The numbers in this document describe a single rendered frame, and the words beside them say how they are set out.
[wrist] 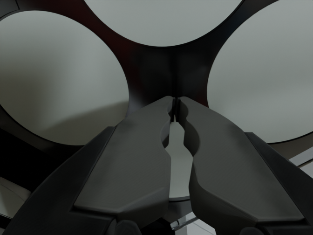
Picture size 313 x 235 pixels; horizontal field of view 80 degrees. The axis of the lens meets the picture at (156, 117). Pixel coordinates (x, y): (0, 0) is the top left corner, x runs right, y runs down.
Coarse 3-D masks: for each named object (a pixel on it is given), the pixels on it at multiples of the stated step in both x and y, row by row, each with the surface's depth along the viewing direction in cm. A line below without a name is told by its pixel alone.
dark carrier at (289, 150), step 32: (0, 0) 10; (32, 0) 10; (64, 0) 10; (256, 0) 10; (96, 32) 11; (224, 32) 11; (128, 64) 12; (160, 64) 12; (192, 64) 12; (160, 96) 13; (192, 96) 13; (64, 160) 17
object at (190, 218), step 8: (304, 152) 15; (312, 152) 15; (296, 160) 16; (304, 160) 15; (312, 160) 15; (184, 216) 21; (192, 216) 20; (168, 224) 22; (176, 224) 21; (184, 224) 21
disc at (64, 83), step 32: (0, 32) 11; (32, 32) 11; (64, 32) 11; (0, 64) 12; (32, 64) 12; (64, 64) 12; (96, 64) 12; (0, 96) 14; (32, 96) 14; (64, 96) 13; (96, 96) 13; (128, 96) 13; (32, 128) 15; (64, 128) 15; (96, 128) 15
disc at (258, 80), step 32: (288, 0) 10; (256, 32) 11; (288, 32) 11; (224, 64) 12; (256, 64) 12; (288, 64) 12; (224, 96) 13; (256, 96) 13; (288, 96) 13; (256, 128) 14; (288, 128) 14
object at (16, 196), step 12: (0, 132) 19; (24, 144) 20; (48, 156) 21; (0, 180) 16; (0, 192) 15; (12, 192) 16; (24, 192) 16; (0, 204) 15; (12, 204) 15; (0, 216) 15; (12, 216) 15; (168, 228) 26
